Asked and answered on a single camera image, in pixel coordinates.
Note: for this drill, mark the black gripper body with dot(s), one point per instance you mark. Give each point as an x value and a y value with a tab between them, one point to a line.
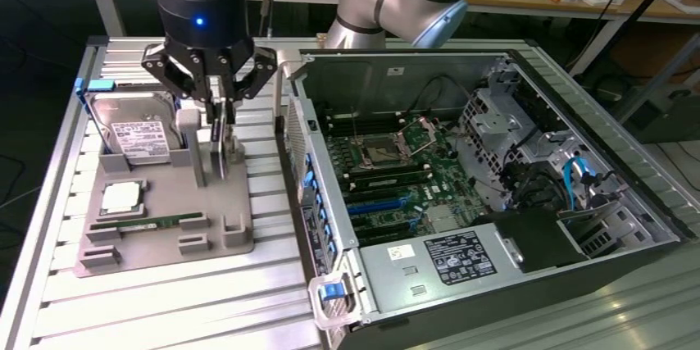
203	10

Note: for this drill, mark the green graphics card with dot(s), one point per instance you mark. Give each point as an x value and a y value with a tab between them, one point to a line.
219	153

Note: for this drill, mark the blue disk carrier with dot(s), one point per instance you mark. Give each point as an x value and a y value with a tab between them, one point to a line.
99	87

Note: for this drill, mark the silver hard disk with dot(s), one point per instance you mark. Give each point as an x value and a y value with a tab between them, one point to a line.
137	133

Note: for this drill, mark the CPU socket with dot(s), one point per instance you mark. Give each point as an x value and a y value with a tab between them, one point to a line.
381	153

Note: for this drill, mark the silver CPU chip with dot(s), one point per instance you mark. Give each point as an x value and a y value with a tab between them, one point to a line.
123	198

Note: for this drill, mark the metal socket cover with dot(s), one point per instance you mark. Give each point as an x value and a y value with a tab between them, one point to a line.
422	133

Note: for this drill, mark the black RAM stick with label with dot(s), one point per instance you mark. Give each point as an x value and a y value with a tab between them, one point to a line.
383	183

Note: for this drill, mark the green RAM stick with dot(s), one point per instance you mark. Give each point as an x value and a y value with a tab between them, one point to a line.
147	223

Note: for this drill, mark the black expansion slot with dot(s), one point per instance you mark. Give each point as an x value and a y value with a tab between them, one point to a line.
378	197

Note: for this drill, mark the metal drive cage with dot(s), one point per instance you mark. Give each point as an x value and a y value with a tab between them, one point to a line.
493	120

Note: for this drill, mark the grey parts rack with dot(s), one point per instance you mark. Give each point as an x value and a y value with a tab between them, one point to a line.
165	251

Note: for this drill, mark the silver chipset heat sink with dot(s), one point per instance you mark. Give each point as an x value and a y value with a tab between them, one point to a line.
446	219

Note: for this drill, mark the blue case latch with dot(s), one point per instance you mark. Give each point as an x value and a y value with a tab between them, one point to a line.
330	292

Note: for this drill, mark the grey power supply unit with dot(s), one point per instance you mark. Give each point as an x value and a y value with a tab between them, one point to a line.
394	284

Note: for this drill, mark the black open PC case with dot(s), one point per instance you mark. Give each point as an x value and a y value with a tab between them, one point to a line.
493	317

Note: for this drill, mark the metal disk bay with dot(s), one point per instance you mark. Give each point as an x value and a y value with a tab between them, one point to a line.
602	239

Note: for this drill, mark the dark equipment box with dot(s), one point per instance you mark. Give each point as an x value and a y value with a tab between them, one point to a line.
673	120

